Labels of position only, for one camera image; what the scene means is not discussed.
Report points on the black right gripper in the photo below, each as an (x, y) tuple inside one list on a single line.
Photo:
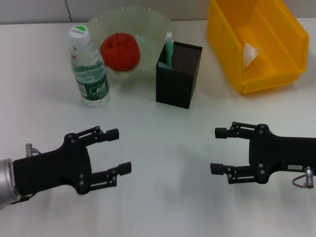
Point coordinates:
[(279, 153)]

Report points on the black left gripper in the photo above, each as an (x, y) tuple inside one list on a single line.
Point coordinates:
[(54, 170)]

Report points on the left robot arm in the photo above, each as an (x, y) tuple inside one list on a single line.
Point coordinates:
[(6, 181)]

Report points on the green pen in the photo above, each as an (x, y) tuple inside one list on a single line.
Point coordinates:
[(169, 54)]

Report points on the green label water bottle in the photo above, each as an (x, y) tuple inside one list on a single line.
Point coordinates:
[(93, 91)]

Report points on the yellow plastic bin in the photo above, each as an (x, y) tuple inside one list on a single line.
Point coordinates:
[(259, 79)]

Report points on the red apple-shaped object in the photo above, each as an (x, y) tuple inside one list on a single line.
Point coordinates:
[(119, 53)]

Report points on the black mesh pen holder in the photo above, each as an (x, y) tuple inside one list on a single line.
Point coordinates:
[(172, 86)]

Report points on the green glass fruit plate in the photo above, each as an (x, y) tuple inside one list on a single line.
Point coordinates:
[(153, 29)]

